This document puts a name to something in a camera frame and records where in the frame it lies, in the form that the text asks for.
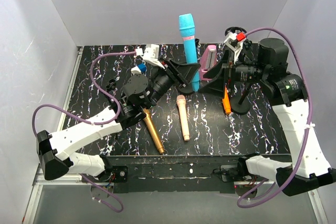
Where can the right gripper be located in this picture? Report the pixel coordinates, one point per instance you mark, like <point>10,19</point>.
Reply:
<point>226,74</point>

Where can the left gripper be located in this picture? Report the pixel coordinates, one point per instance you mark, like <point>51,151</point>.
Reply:
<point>173,72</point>

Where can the blue microphone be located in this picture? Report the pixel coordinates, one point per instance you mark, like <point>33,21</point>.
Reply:
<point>187,31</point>

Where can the gold microphone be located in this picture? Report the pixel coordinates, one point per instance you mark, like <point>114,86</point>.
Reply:
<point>153,132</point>

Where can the shock-mount tripod mic stand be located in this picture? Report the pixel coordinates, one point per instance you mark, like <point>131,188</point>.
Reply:
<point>235,31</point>

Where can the black tripod mic stand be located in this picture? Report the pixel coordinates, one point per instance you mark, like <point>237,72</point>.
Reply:
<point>114,87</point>

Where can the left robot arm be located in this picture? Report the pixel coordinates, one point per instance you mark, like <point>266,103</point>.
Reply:
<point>57,151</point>

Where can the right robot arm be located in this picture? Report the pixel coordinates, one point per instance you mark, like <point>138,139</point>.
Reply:
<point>287,94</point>

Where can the black round-base mic stand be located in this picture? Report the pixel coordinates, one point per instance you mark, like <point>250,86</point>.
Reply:
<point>188,89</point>

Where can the pink metronome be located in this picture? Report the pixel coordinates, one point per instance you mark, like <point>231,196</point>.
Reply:
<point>207,61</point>

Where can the pink microphone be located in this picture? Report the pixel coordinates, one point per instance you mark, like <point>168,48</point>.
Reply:
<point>181,104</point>

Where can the orange microphone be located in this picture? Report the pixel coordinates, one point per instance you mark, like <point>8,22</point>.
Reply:
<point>226,102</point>

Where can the blue and white block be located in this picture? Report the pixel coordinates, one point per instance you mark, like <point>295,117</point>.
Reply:
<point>139,69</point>

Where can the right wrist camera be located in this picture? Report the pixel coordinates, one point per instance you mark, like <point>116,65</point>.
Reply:
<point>235,42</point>

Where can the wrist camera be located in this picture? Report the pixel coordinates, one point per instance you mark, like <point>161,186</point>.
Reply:
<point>150,54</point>
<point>235,42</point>

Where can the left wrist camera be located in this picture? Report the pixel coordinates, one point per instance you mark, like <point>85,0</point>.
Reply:
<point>150,54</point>

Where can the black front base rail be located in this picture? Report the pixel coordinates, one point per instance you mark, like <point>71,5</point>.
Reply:
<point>170,173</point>

